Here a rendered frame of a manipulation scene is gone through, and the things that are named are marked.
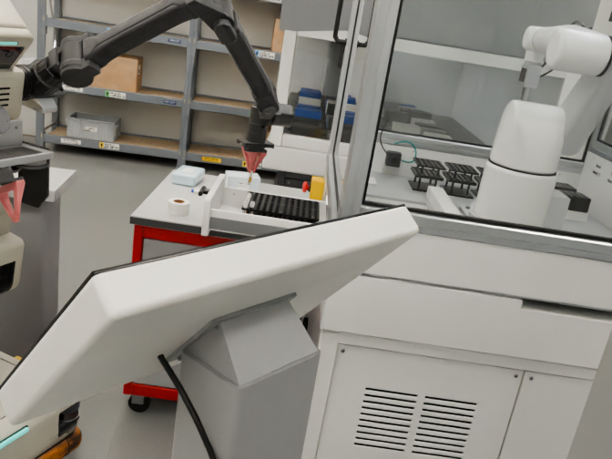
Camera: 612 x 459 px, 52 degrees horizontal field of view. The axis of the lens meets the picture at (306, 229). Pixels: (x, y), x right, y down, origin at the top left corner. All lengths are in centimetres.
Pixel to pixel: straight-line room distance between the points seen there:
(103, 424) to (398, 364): 125
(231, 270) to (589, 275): 95
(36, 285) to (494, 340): 163
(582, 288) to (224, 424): 90
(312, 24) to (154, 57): 353
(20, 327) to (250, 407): 182
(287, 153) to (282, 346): 187
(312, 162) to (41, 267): 113
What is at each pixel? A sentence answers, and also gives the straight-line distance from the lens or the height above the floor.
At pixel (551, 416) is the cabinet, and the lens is 162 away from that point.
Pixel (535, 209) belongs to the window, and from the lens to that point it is 139.
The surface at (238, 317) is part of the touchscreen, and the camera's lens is 81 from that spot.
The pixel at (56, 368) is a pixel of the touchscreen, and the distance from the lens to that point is 71.
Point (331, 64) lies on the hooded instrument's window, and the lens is 262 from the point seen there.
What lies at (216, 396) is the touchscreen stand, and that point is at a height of 99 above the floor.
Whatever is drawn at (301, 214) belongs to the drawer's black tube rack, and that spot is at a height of 90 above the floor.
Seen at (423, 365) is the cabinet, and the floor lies 74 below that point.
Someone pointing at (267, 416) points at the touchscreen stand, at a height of 96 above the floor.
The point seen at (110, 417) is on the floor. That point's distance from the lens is 243.
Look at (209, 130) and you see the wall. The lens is 602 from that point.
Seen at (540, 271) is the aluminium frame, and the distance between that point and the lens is 143.
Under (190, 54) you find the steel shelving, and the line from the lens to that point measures 544.
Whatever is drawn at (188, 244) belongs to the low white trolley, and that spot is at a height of 68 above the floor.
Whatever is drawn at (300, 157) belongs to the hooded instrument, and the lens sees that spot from 265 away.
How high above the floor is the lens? 145
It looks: 19 degrees down
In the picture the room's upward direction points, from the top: 9 degrees clockwise
